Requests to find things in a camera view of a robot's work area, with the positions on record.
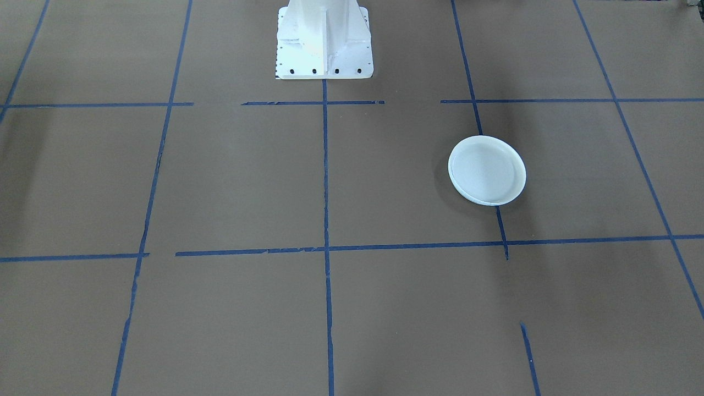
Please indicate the light blue plate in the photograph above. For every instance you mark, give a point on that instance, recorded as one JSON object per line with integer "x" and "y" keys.
{"x": 479, "y": 204}
{"x": 462, "y": 194}

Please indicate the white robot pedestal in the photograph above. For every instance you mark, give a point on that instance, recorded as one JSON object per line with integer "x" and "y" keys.
{"x": 324, "y": 38}

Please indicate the white plate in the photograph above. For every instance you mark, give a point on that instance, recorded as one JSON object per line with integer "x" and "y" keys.
{"x": 487, "y": 168}

